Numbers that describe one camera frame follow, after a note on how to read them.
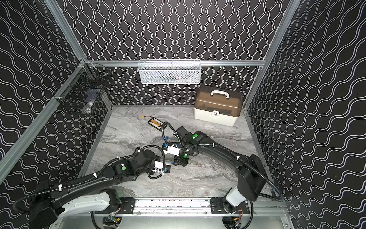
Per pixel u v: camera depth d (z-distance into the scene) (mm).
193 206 764
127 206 754
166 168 654
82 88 932
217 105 954
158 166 656
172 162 748
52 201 408
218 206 742
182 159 680
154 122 1087
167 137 1007
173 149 680
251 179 423
